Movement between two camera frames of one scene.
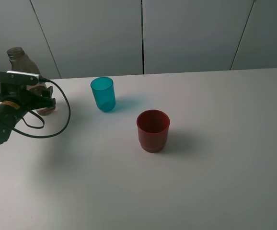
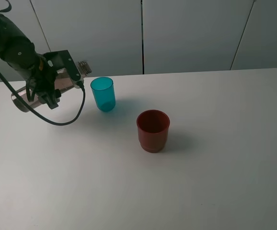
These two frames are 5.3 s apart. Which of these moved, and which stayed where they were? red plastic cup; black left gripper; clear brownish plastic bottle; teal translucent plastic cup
Moved: clear brownish plastic bottle; black left gripper
Stayed: teal translucent plastic cup; red plastic cup
